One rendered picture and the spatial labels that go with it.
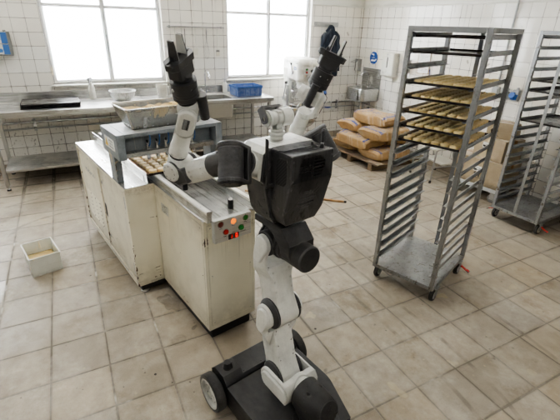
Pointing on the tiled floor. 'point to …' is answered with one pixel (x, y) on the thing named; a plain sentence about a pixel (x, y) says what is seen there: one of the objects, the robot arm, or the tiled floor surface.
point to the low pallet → (366, 159)
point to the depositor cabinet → (123, 215)
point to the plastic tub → (42, 257)
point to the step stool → (438, 161)
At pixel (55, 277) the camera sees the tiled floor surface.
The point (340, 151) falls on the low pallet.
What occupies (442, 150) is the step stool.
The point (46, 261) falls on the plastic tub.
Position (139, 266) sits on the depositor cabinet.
